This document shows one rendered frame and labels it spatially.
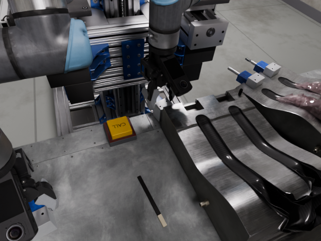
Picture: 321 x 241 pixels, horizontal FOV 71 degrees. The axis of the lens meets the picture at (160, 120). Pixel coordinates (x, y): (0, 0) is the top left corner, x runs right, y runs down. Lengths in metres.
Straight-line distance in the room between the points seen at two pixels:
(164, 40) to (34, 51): 0.29
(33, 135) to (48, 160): 1.18
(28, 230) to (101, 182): 0.25
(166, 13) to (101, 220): 0.48
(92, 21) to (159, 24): 0.43
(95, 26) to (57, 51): 0.54
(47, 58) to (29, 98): 1.79
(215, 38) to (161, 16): 0.40
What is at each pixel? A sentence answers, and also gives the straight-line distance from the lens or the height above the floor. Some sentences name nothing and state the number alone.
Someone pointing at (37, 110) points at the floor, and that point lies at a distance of 2.02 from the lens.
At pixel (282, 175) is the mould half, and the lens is 0.55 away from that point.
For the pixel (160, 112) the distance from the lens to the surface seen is 0.69.
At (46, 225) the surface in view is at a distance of 0.56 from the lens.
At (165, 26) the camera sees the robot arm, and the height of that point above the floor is 1.11.
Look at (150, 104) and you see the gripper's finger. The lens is 0.67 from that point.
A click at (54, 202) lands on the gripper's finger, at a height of 0.88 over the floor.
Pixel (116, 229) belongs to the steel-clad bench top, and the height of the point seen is 0.80.
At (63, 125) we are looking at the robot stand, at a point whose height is 0.23.
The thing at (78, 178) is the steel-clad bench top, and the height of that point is 0.80.
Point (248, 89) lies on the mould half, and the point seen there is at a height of 0.85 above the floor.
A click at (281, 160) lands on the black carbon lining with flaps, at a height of 0.91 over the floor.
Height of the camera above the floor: 1.35
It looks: 49 degrees down
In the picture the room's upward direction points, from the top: 6 degrees clockwise
